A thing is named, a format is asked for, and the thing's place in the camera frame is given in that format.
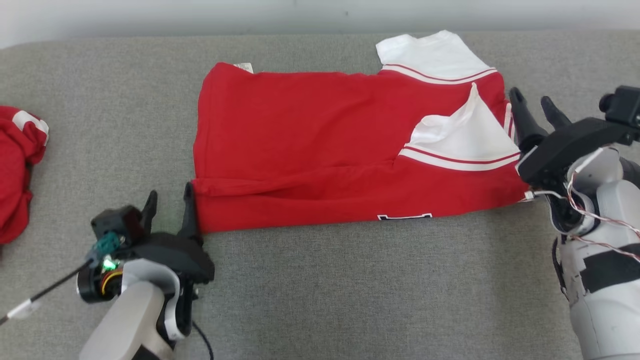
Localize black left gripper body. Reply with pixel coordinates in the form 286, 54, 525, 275
119, 232, 216, 286

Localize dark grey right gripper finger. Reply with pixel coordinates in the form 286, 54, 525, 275
540, 95, 573, 132
508, 87, 549, 154

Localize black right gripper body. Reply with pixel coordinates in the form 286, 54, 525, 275
517, 117, 637, 189

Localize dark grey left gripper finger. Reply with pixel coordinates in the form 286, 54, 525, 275
177, 181, 204, 247
141, 190, 159, 237

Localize red white lettered jersey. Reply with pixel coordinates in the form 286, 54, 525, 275
191, 30, 532, 234

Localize red white-striped shorts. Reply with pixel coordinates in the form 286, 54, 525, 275
0, 105, 50, 246

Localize white red wire bundle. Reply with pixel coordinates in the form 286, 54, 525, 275
529, 149, 640, 263

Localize thin black cable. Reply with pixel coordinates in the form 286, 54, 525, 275
192, 320, 216, 360

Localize black cable with white tag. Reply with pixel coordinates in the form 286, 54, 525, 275
0, 257, 98, 326

